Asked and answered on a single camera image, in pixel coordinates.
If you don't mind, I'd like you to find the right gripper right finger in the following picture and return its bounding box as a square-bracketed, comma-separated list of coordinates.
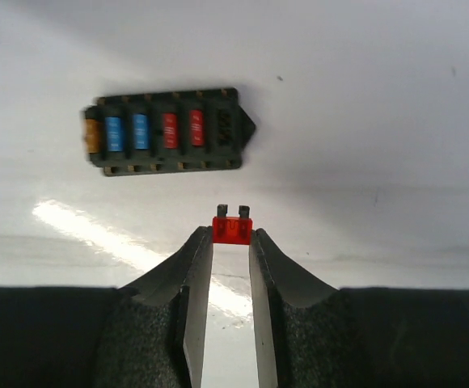
[249, 229, 469, 387]

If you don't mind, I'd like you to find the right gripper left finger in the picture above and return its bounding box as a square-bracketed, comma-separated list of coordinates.
[0, 226, 213, 387]

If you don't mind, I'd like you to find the blue blade fuse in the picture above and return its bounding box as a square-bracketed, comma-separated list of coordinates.
[104, 116, 124, 152]
[133, 113, 150, 150]

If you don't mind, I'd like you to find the black fuse box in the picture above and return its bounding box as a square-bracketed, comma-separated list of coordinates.
[82, 87, 256, 177]

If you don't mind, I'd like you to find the orange blade fuse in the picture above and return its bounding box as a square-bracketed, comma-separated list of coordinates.
[83, 118, 100, 154]

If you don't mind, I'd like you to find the red blade fuse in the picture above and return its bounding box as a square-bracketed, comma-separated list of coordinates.
[212, 204, 253, 246]
[163, 112, 179, 150]
[189, 109, 205, 147]

